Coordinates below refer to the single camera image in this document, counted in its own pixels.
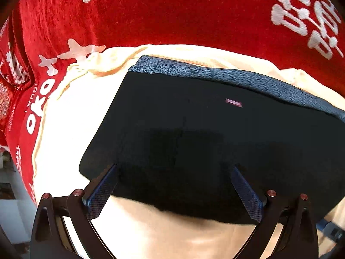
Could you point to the cream satin cushion mat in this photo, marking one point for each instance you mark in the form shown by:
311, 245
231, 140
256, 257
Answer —
67, 129

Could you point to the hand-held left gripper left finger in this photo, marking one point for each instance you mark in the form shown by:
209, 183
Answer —
101, 194

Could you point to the red embroidered pillow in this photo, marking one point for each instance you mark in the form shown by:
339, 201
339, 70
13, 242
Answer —
16, 67

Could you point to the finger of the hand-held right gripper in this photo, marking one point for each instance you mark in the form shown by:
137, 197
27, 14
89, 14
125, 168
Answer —
331, 231

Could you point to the black pants with patterned waistband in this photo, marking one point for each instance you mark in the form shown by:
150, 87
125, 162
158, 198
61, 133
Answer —
188, 118

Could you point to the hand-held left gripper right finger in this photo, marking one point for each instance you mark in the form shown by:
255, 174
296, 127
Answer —
246, 194

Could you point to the red printed blanket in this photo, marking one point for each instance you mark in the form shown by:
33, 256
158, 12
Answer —
175, 13

